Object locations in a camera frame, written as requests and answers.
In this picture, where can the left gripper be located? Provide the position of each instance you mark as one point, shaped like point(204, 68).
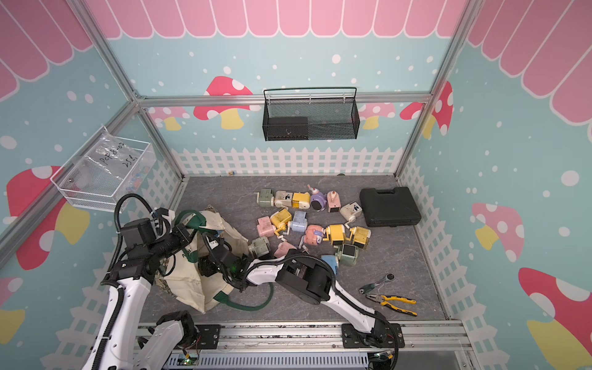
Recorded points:
point(179, 230)

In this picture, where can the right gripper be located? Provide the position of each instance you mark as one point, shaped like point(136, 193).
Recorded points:
point(203, 265)

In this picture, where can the cream canvas tote bag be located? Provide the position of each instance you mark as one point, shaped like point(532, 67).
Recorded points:
point(193, 279)

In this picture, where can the mint green pencil sharpener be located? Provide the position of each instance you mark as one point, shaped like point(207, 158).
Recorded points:
point(259, 247)

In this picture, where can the pink boxy pencil sharpener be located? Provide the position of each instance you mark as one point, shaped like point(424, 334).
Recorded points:
point(265, 227)

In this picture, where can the pink clear-drawer pencil sharpener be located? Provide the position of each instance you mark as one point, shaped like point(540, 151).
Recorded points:
point(283, 248)

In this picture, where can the yellow crank pencil sharpener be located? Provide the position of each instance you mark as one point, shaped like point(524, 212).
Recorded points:
point(281, 221)

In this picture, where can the beige pencil sharpener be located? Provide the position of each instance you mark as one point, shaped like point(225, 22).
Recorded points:
point(283, 199)

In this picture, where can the light blue pencil sharpener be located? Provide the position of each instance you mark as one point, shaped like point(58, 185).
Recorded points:
point(332, 261)

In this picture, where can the purple pencil sharpener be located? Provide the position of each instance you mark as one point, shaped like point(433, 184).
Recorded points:
point(318, 200)

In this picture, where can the yellow white pencil sharpener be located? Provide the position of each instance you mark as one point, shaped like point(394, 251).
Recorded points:
point(335, 235)

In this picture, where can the teal grey pencil sharpener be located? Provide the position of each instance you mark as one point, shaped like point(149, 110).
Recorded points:
point(347, 255)

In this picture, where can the cream crank pencil sharpener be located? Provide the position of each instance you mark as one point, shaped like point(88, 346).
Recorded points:
point(351, 212)

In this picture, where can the yellow black pencil sharpener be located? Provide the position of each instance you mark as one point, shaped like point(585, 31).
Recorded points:
point(359, 237)

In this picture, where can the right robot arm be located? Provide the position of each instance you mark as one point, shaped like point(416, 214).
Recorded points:
point(309, 278)

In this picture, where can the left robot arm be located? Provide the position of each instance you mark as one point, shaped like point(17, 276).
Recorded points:
point(141, 246)

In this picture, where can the black box in basket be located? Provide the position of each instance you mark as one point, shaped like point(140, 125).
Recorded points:
point(286, 129)

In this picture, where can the black plastic tool case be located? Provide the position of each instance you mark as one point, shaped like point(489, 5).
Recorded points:
point(389, 208)

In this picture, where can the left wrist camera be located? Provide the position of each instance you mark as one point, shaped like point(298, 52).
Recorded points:
point(163, 217)

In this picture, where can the clear wall bin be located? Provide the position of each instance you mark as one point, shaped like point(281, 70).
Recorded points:
point(107, 168)

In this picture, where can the black wire mesh basket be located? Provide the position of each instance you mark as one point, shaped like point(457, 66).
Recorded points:
point(332, 112)

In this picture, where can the yellow handled pliers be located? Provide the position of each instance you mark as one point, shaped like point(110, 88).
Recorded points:
point(389, 302)

